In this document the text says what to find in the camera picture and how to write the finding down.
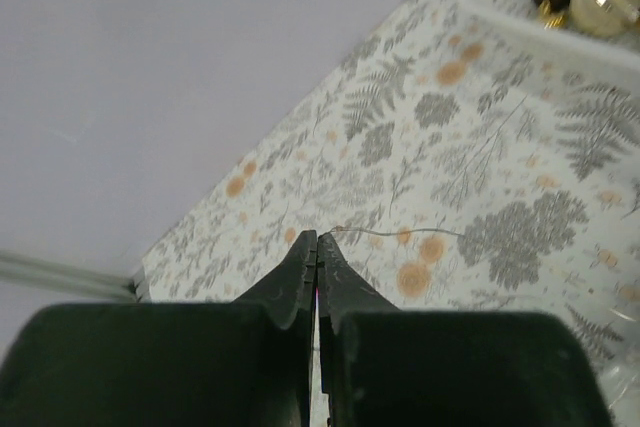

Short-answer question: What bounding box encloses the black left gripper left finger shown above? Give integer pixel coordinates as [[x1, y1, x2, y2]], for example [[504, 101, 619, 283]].
[[1, 231, 318, 426]]

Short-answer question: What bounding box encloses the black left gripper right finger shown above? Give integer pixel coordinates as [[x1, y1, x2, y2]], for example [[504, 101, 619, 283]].
[[318, 234, 611, 426]]

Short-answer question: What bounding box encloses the thin wire light string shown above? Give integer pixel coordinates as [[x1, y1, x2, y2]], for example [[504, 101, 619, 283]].
[[324, 225, 466, 238]]

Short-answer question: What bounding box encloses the floral patterned table mat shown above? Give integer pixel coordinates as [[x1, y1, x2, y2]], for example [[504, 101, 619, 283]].
[[143, 0, 639, 426]]

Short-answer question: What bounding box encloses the white plastic basket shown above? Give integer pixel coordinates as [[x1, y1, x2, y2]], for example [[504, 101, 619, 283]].
[[459, 0, 639, 90]]

